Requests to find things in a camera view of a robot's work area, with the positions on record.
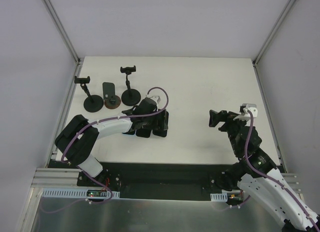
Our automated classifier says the black phone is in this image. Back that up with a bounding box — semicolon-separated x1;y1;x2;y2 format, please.
135;128;152;138
152;110;169;137

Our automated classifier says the light blue phone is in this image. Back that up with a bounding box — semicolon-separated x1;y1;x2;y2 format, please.
122;131;136;136

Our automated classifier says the brown-base phone stand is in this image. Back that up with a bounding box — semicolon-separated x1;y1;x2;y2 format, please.
102;82;121;109

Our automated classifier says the black round-base phone stand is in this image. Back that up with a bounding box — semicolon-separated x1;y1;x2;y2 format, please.
74;76;104;113

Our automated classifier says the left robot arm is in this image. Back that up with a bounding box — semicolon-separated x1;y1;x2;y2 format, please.
54;97;169;186

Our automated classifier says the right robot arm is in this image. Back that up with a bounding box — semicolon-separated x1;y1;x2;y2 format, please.
209;108;320;231

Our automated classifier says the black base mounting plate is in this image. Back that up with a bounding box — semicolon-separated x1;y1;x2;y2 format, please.
47;159;260;200

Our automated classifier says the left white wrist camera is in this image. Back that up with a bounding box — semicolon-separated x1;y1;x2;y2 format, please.
146;95;161;108

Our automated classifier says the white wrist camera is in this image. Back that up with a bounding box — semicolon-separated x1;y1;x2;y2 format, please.
146;95;161;108
237;103;258;121

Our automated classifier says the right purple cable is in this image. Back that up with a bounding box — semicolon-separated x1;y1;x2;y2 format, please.
214;109;316;232

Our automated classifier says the purple cable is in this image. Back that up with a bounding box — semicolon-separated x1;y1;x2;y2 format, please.
214;109;316;232
39;86;170;214

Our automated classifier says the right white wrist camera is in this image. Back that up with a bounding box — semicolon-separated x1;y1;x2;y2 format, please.
237;103;258;121

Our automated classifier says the right white cable duct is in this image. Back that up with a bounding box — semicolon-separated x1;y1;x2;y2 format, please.
210;192;228;202

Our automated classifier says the white cable duct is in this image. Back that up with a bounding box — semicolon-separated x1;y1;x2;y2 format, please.
210;192;228;202
42;188;120;199

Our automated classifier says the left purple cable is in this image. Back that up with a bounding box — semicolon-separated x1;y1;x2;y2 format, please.
39;86;170;214

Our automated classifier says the left white cable duct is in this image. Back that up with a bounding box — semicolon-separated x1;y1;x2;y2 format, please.
42;188;120;199

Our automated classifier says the left aluminium frame post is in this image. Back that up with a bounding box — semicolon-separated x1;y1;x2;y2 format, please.
42;0;83;65

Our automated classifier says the aluminium frame post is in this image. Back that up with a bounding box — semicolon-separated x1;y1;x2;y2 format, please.
252;0;298;67
42;0;83;65

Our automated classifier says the right aluminium frame post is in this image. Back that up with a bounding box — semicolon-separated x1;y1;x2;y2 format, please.
252;0;298;67

